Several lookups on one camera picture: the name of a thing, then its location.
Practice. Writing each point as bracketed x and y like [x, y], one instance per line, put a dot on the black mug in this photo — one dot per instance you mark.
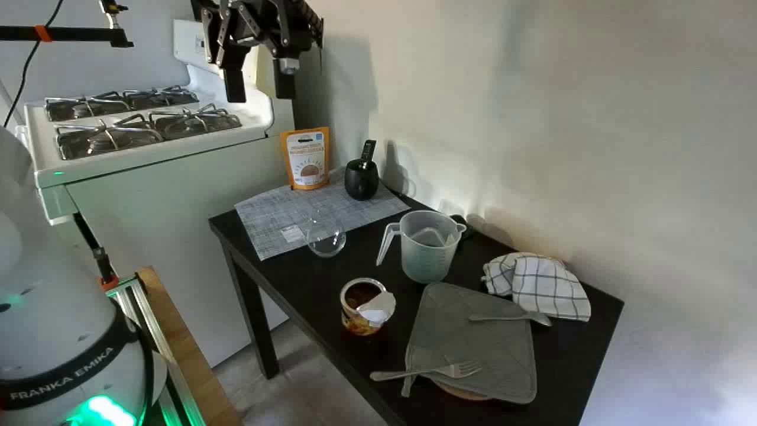
[361, 182]

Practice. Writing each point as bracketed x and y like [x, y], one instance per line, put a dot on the black boom with orange tape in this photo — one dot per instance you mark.
[71, 34]

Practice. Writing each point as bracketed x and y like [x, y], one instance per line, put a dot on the white sticker on placemat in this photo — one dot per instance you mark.
[294, 236]

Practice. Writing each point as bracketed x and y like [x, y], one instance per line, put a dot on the orange snack pouch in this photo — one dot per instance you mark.
[306, 163]

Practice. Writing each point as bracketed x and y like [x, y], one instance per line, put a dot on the black pole with orange tape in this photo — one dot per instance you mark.
[96, 253]

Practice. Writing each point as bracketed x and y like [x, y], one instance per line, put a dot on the grey woven placemat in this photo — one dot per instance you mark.
[322, 209]

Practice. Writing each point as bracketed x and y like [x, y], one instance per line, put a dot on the grey quilted pot holder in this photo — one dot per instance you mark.
[473, 347]

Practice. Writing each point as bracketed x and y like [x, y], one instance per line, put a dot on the black phone in mug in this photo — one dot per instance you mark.
[369, 151]

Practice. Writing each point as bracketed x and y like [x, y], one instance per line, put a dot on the black burner grate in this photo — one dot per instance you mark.
[86, 143]
[180, 121]
[149, 99]
[74, 108]

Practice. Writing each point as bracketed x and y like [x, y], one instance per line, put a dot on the black table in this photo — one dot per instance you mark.
[314, 292]

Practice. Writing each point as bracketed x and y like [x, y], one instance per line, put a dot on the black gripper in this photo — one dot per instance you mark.
[260, 24]

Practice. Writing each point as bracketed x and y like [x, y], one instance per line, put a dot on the wooden board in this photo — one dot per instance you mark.
[191, 356]

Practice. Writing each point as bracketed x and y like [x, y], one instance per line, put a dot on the clear stemless glass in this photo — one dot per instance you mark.
[324, 241]

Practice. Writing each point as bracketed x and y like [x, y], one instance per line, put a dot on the white checkered cloth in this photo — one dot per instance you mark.
[545, 288]

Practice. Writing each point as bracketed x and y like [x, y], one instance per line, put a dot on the white stove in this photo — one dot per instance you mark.
[157, 215]

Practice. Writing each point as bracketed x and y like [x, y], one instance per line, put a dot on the clear plastic measuring jug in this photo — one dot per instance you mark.
[429, 264]

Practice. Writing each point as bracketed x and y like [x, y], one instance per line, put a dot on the aluminium rail frame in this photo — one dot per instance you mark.
[154, 339]

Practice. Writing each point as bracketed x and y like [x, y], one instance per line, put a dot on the silver fork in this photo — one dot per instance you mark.
[416, 373]

